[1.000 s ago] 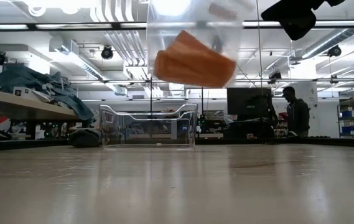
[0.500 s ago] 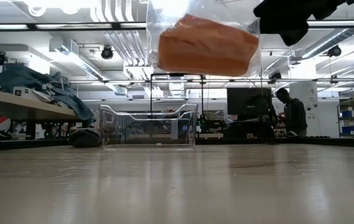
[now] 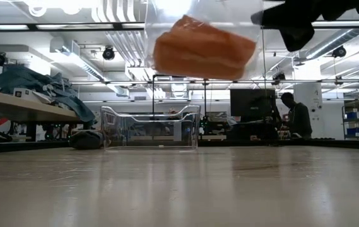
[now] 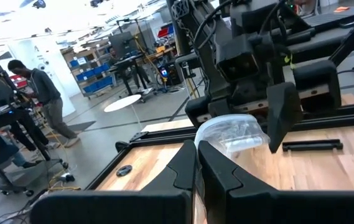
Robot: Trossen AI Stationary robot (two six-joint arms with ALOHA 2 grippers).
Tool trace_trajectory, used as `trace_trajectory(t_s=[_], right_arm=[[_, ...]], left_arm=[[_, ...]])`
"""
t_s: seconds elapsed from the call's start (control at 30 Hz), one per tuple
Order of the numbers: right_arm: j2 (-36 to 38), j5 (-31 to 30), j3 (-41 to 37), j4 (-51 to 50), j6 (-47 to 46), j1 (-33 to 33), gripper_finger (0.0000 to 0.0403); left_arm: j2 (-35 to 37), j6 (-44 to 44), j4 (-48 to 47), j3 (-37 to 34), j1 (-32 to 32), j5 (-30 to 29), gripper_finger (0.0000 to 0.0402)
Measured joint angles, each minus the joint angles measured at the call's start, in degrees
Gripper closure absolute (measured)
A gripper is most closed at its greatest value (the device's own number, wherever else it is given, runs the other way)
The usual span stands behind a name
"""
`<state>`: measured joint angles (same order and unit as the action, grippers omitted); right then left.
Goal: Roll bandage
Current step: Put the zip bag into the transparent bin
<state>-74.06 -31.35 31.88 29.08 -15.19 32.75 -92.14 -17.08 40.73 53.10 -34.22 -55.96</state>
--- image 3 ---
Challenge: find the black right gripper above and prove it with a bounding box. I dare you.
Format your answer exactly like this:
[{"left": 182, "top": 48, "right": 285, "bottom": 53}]
[{"left": 250, "top": 0, "right": 359, "bottom": 53}]

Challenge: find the orange elastic bandage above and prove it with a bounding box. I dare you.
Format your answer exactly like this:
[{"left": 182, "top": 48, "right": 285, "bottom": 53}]
[{"left": 152, "top": 15, "right": 257, "bottom": 81}]

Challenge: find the clear plastic zip bag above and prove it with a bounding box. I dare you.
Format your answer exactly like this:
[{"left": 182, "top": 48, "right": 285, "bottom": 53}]
[{"left": 144, "top": 0, "right": 264, "bottom": 81}]

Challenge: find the dark grey cloth roll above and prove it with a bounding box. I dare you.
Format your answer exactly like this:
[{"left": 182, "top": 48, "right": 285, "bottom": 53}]
[{"left": 68, "top": 130, "right": 105, "bottom": 151}]

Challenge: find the white pillar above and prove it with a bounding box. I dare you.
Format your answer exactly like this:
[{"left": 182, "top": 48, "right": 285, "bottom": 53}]
[{"left": 293, "top": 82, "right": 324, "bottom": 139}]

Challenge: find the black monitor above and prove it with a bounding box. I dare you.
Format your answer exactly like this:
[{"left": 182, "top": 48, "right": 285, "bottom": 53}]
[{"left": 230, "top": 88, "right": 277, "bottom": 117}]

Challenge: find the person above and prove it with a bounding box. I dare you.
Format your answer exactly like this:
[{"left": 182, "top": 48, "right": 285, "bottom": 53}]
[{"left": 279, "top": 91, "right": 314, "bottom": 140}]

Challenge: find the clear plastic bin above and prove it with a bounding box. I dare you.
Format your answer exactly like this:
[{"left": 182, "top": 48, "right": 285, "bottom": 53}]
[{"left": 100, "top": 105, "right": 201, "bottom": 151}]

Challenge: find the white box with label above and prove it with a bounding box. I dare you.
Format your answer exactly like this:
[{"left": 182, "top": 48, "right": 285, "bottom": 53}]
[{"left": 13, "top": 88, "right": 54, "bottom": 105}]

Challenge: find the silver ceiling duct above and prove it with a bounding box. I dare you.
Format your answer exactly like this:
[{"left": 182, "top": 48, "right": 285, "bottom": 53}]
[{"left": 305, "top": 28, "right": 359, "bottom": 61}]

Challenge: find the wooden workbench with metal frame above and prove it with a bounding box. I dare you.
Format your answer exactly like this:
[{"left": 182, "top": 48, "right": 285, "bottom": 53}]
[{"left": 0, "top": 88, "right": 82, "bottom": 141}]

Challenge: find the black table frame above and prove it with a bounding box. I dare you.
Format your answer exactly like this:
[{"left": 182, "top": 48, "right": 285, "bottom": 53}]
[{"left": 0, "top": 138, "right": 359, "bottom": 155}]

